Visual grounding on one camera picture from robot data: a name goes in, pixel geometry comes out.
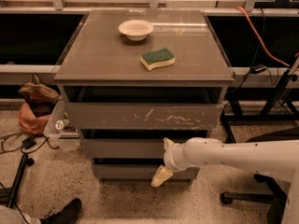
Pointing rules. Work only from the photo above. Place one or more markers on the black stand leg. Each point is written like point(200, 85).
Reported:
point(8, 196)

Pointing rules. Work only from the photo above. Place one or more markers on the grey bottom drawer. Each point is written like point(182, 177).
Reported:
point(125, 169)

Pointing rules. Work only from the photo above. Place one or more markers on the green yellow sponge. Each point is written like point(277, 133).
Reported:
point(157, 59)

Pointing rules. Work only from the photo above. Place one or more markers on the black power brick right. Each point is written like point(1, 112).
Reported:
point(256, 69)

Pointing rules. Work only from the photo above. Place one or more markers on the black shoe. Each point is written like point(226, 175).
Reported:
point(68, 215)

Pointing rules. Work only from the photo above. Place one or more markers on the grey top drawer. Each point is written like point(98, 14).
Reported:
point(143, 116)

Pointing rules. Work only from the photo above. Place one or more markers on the white bowl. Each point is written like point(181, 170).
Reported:
point(136, 30)

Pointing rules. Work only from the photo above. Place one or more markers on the black metal frame stand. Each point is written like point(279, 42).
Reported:
point(280, 96)

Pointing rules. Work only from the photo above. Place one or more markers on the grey drawer cabinet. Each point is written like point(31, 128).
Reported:
point(101, 55)

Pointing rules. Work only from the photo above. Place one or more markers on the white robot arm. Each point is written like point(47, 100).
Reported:
point(277, 159)

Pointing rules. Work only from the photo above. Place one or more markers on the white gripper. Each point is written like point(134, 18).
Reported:
point(170, 157)

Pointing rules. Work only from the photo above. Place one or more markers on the black power adapter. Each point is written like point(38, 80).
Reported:
point(28, 142)

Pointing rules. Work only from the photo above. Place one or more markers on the black office chair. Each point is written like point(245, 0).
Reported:
point(278, 198)

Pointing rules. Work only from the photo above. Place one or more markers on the pink cloth bag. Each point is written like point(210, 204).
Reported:
point(34, 119)

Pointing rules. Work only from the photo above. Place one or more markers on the grey drawer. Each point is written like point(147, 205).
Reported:
point(143, 116)
point(132, 143)
point(125, 169)

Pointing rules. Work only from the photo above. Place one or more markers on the clear plastic bin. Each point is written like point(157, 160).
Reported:
point(60, 130)

